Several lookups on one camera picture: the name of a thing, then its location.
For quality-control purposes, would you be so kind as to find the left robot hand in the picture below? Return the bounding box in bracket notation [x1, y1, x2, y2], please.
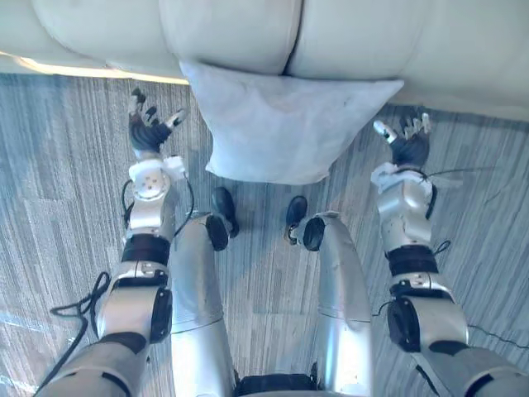
[128, 87, 189, 155]

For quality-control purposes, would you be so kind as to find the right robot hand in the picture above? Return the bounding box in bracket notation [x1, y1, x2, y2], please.
[372, 112, 432, 165]

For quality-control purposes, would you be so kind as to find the dark left robot foot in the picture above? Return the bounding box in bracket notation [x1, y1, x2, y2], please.
[210, 185, 241, 239]

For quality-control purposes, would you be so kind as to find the dark robot foot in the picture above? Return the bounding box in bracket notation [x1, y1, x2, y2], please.
[210, 185, 241, 239]
[283, 195, 309, 246]

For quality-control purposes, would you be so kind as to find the light grey square cushion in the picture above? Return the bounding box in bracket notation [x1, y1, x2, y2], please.
[179, 60, 405, 184]

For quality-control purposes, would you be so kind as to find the dark right robot foot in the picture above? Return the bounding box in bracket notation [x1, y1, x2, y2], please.
[283, 195, 309, 246]

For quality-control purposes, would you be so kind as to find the cream upholstered sofa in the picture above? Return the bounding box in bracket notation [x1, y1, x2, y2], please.
[0, 0, 529, 121]

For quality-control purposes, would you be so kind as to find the silver right robot leg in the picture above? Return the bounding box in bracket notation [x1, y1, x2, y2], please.
[303, 211, 374, 397]

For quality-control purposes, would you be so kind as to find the silver robot leg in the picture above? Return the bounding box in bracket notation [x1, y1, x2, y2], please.
[168, 211, 235, 397]
[303, 211, 374, 397]

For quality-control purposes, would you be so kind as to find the silver left robot leg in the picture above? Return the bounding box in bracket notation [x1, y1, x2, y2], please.
[168, 211, 235, 397]

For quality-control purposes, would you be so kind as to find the black robot waist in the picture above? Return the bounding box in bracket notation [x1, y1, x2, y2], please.
[232, 363, 320, 397]

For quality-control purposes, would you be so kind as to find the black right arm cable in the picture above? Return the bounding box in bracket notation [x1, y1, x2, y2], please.
[421, 165, 501, 183]

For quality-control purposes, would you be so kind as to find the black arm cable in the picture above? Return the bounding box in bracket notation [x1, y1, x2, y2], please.
[421, 165, 501, 183]
[36, 270, 112, 394]

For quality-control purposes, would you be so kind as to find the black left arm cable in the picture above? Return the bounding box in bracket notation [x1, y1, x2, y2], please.
[36, 270, 112, 394]

